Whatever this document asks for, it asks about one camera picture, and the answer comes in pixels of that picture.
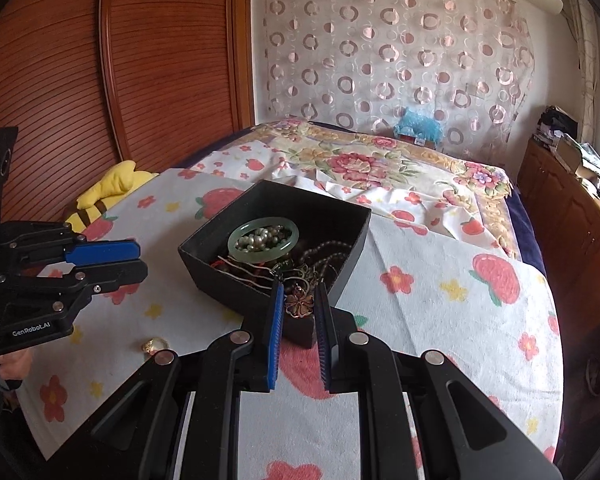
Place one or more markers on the person's left hand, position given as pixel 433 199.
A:
pixel 17 365

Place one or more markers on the patterned window curtain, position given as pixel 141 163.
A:
pixel 587 60

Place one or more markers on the sheer circle pattern curtain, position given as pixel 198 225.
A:
pixel 380 60

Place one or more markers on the pale green jade bangle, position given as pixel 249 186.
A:
pixel 264 220

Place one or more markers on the blue fluffy object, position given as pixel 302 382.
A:
pixel 417 125

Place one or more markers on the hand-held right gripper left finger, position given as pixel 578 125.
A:
pixel 275 340

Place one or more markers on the yellow plush toy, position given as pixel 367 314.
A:
pixel 120 177

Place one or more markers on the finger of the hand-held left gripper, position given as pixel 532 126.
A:
pixel 105 251
pixel 115 275

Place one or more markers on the black cardboard box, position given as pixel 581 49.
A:
pixel 210 260

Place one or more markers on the dark cloth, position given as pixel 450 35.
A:
pixel 0 440

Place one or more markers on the dark blue bed sheet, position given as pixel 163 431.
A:
pixel 522 230

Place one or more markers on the floral blanket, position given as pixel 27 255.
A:
pixel 360 165

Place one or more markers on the white flower print cloth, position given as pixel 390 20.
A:
pixel 430 320

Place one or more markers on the pile of assorted clutter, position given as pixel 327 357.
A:
pixel 575 155

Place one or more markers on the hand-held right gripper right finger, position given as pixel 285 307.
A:
pixel 322 345

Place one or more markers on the wooden cabinet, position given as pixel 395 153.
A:
pixel 565 220

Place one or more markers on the wooden slatted wardrobe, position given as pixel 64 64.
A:
pixel 170 60

